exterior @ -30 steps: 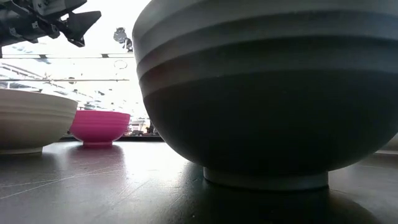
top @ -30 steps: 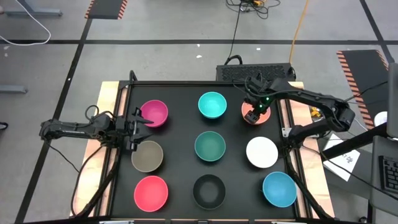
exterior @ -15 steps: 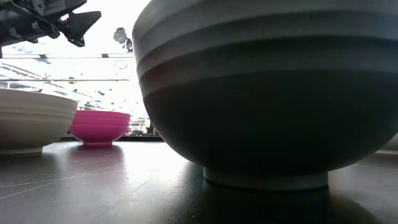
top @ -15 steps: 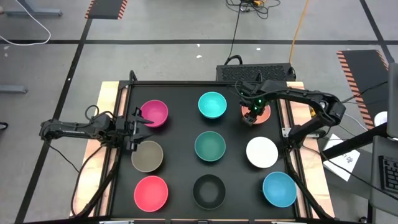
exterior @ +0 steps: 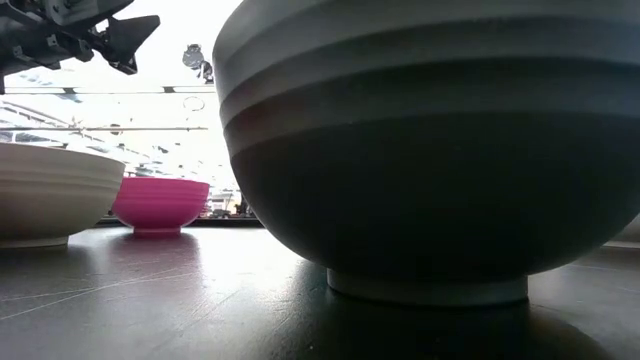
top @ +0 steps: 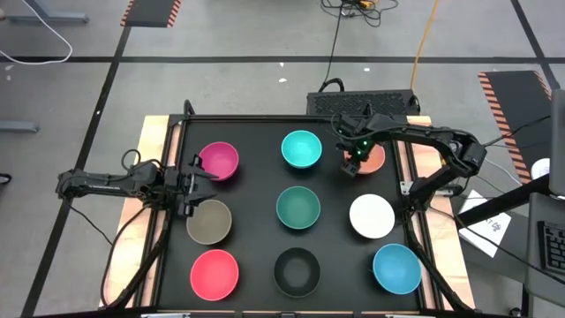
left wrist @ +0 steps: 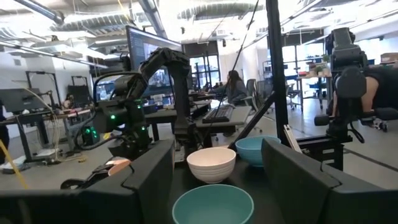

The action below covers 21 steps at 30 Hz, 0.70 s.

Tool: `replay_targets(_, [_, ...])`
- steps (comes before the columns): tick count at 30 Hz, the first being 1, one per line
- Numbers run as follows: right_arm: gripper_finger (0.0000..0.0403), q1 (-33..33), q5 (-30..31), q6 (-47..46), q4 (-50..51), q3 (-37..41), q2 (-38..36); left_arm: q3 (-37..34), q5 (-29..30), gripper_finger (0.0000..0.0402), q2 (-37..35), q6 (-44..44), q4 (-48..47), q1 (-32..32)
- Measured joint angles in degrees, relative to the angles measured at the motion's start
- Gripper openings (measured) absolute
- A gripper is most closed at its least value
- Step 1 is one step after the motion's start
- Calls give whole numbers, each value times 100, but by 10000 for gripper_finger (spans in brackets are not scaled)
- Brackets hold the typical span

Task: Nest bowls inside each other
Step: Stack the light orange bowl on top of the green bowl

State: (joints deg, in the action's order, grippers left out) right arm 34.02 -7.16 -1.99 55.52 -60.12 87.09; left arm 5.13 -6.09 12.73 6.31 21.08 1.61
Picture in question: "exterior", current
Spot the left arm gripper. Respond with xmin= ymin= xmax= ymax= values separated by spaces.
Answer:
xmin=0 ymin=0 xmax=162 ymax=77

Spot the pink ribbed bowl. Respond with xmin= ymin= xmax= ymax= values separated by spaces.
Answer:
xmin=110 ymin=176 xmax=211 ymax=239

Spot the cream white ribbed bowl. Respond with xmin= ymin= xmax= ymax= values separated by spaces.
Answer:
xmin=0 ymin=142 xmax=126 ymax=250

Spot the large dark grey bowl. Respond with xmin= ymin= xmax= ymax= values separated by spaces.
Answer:
xmin=212 ymin=0 xmax=640 ymax=307

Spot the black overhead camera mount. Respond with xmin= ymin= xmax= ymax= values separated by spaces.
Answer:
xmin=181 ymin=43 xmax=216 ymax=85

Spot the black table frame rail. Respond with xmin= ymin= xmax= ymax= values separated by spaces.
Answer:
xmin=94 ymin=215 xmax=265 ymax=229

